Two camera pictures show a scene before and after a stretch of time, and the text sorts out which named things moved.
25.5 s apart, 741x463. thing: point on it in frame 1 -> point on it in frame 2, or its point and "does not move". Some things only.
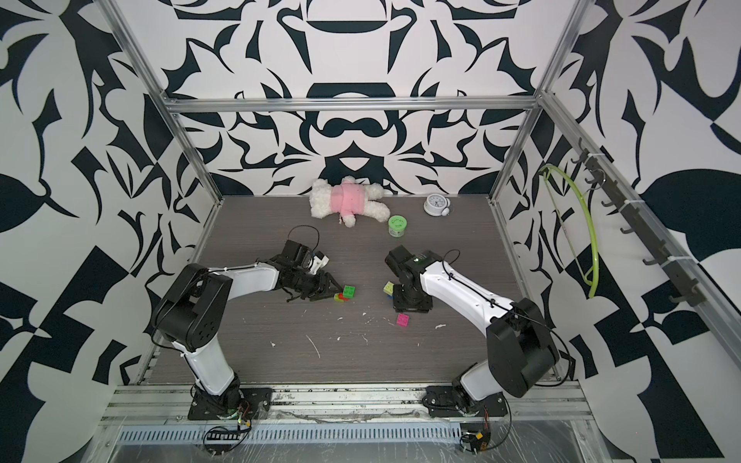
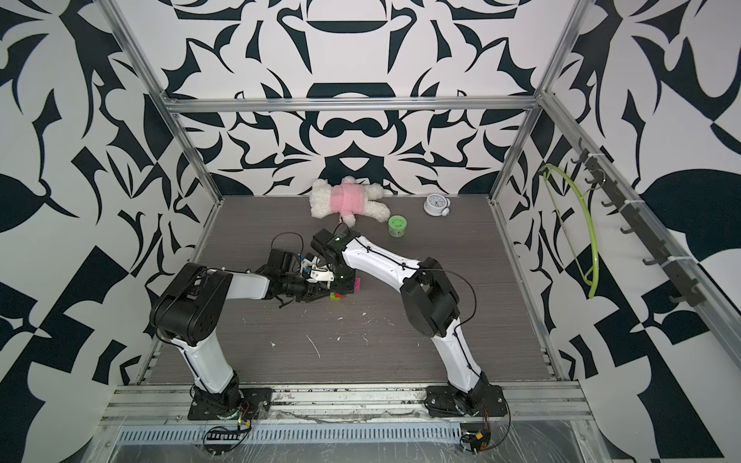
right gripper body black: (404, 303) -> (341, 280)
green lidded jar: (397, 226) does not move
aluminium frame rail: (524, 101) does not move
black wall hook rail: (692, 292) does not move
